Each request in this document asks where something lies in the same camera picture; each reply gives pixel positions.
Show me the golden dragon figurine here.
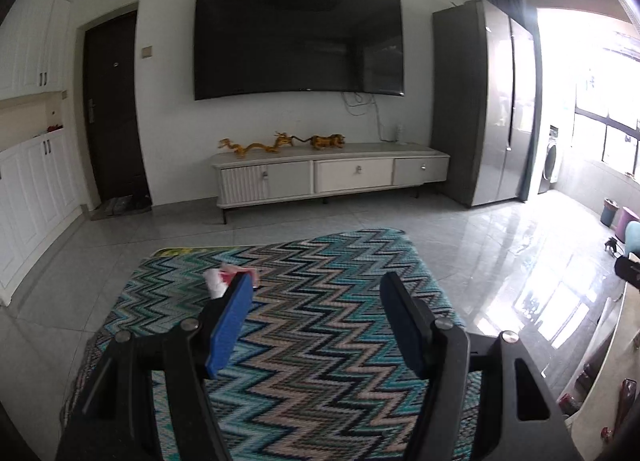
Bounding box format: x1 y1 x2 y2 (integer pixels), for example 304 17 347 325
218 132 294 159

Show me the black wall television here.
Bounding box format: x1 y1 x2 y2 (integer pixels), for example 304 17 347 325
193 0 405 100

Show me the zigzag patterned blanket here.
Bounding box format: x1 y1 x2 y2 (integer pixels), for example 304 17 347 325
60 227 484 461

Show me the grey double-door refrigerator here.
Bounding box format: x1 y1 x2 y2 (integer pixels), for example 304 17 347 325
431 0 537 208

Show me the dark entrance door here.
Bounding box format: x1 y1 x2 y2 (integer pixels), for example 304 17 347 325
82 10 152 215

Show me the white TV cabinet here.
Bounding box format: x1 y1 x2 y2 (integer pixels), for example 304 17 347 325
212 143 450 212

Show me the golden tiger figurine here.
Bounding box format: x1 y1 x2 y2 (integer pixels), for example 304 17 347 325
294 134 345 150

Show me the window frame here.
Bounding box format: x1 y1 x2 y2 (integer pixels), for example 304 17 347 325
572 40 640 182

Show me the teal bucket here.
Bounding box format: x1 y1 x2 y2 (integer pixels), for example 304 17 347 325
600 198 620 227

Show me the washing machine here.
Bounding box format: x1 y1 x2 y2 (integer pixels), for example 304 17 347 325
538 125 559 195

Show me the teal chair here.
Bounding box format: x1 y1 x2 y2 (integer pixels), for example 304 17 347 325
625 221 640 257

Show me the purple stool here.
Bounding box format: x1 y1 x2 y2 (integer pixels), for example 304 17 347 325
615 207 639 243

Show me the white wall cupboard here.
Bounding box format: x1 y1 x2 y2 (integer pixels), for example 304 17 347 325
1 0 80 306

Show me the black toy animal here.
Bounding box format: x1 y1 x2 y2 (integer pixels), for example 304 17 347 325
604 237 617 255

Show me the red white wrapper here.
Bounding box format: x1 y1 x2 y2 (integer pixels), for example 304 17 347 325
203 263 260 299

